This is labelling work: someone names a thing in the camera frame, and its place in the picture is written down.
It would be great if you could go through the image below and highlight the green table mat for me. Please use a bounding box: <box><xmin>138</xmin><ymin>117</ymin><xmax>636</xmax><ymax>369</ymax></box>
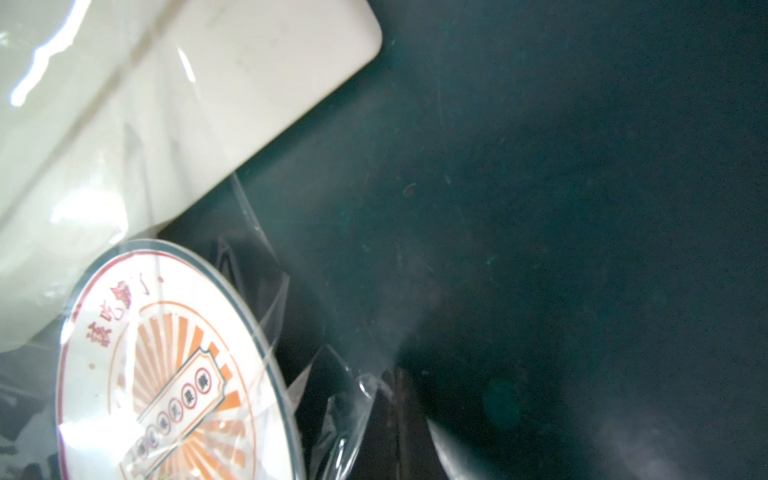
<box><xmin>0</xmin><ymin>0</ymin><xmax>768</xmax><ymax>480</ymax></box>

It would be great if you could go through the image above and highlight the white plastic wrap dispenser box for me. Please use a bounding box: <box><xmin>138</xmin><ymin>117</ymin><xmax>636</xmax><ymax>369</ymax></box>
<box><xmin>1</xmin><ymin>1</ymin><xmax>383</xmax><ymax>351</ymax></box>

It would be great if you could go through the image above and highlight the round printed plate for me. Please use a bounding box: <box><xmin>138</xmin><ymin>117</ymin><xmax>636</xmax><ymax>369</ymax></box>
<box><xmin>55</xmin><ymin>240</ymin><xmax>306</xmax><ymax>479</ymax></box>

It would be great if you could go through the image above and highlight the clear plastic wrap sheet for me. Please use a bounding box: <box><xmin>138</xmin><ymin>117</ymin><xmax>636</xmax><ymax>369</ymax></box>
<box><xmin>0</xmin><ymin>0</ymin><xmax>397</xmax><ymax>480</ymax></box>

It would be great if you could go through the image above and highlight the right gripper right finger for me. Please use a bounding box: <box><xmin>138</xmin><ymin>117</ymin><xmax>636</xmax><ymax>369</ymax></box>
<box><xmin>410</xmin><ymin>370</ymin><xmax>474</xmax><ymax>479</ymax></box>

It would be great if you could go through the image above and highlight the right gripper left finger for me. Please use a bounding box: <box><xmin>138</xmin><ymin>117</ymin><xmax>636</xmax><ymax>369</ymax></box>
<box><xmin>348</xmin><ymin>367</ymin><xmax>414</xmax><ymax>480</ymax></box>

